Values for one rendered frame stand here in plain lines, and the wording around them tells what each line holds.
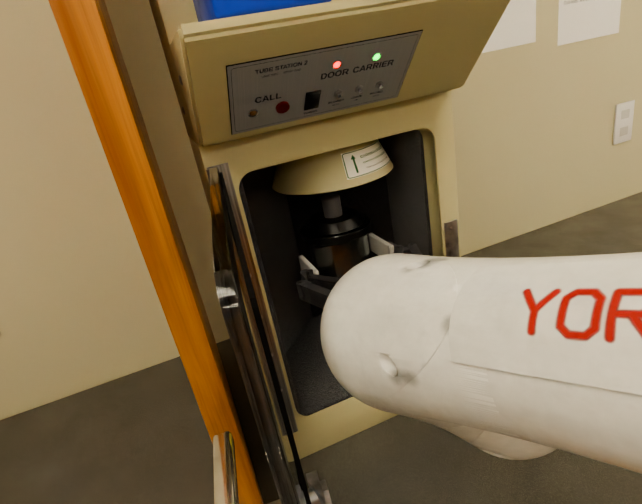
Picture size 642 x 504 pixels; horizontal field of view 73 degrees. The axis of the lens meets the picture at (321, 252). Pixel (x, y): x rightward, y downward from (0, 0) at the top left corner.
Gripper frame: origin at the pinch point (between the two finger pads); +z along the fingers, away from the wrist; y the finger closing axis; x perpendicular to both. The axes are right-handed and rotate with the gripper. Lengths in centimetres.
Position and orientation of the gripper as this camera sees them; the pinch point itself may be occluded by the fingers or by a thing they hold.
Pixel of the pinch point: (341, 256)
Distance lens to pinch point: 67.1
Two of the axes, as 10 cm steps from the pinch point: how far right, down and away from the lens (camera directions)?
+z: -3.5, -3.1, 8.8
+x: 1.8, 9.1, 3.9
